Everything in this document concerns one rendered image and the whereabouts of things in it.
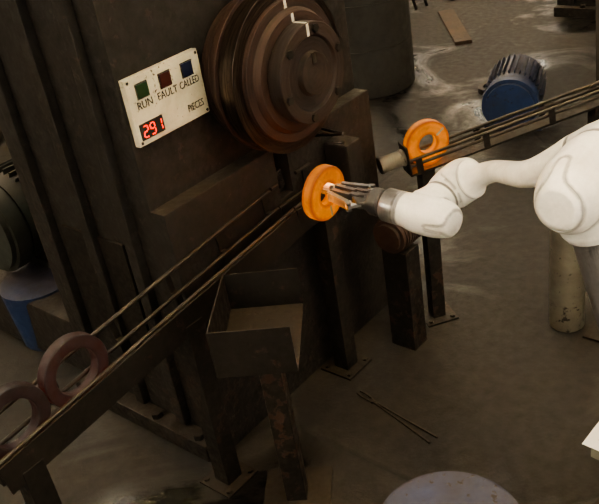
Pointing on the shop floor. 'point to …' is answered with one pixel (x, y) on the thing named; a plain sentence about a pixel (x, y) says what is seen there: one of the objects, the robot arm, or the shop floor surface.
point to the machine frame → (155, 186)
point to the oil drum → (380, 45)
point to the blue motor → (513, 87)
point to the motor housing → (402, 284)
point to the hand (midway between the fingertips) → (323, 187)
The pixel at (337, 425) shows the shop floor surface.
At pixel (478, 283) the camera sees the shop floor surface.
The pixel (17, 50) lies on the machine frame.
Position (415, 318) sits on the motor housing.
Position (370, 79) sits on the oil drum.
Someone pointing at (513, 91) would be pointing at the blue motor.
